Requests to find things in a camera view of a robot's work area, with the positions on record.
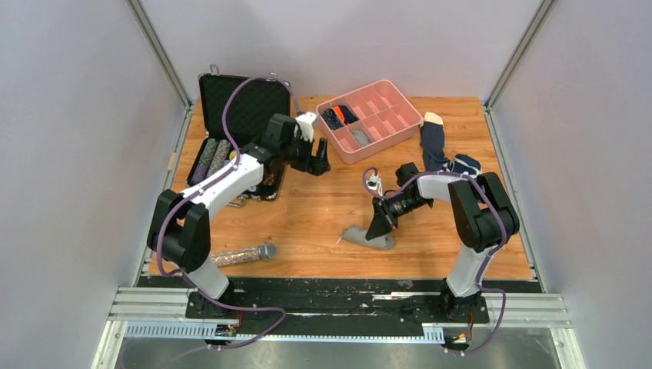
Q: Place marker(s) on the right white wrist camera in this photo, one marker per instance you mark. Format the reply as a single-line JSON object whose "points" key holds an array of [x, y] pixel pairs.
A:
{"points": [[374, 184]]}

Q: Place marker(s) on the black poker chip case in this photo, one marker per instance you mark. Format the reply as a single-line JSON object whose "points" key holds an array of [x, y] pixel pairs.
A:
{"points": [[247, 117]]}

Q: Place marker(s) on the rolled orange underwear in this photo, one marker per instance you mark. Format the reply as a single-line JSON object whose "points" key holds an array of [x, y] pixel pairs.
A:
{"points": [[340, 114]]}

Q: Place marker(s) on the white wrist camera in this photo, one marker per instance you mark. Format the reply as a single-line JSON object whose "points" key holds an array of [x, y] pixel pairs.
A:
{"points": [[305, 126], [374, 184]]}

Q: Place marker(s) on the rolled dark patterned underwear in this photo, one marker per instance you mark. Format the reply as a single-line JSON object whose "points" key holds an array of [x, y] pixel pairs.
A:
{"points": [[332, 120]]}

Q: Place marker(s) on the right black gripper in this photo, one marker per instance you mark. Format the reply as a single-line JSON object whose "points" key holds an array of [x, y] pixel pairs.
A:
{"points": [[383, 221]]}

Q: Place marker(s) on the navy sock cream toe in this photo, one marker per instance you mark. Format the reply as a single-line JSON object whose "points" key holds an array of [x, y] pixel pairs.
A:
{"points": [[432, 142]]}

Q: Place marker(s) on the rolled navy underwear in tray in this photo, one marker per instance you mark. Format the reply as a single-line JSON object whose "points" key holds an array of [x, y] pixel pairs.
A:
{"points": [[349, 113]]}

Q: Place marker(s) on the rolled grey underwear in tray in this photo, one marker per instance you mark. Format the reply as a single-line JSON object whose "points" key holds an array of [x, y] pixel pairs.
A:
{"points": [[361, 138]]}

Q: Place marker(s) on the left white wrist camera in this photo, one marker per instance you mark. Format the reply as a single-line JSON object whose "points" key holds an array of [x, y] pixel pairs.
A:
{"points": [[305, 126]]}

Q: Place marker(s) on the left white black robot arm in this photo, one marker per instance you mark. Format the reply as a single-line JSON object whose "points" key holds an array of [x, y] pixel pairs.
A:
{"points": [[180, 230]]}

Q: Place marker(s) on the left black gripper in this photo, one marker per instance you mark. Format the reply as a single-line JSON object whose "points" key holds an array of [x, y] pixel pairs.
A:
{"points": [[318, 166]]}

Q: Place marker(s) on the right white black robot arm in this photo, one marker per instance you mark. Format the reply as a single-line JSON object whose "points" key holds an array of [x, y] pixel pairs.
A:
{"points": [[484, 218]]}

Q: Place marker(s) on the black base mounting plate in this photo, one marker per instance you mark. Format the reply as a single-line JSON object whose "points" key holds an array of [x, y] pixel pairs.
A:
{"points": [[333, 306]]}

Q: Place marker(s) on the glitter handle microphone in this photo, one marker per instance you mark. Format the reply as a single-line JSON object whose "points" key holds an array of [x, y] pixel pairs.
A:
{"points": [[263, 252]]}

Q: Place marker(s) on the navy blue underwear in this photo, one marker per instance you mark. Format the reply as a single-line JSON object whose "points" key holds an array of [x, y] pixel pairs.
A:
{"points": [[465, 164]]}

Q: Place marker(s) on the pink compartment organizer tray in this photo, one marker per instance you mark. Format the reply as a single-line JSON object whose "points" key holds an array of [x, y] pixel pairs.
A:
{"points": [[385, 115]]}

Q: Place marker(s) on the aluminium frame rail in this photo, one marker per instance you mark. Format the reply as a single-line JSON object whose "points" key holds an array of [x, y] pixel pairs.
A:
{"points": [[160, 313]]}

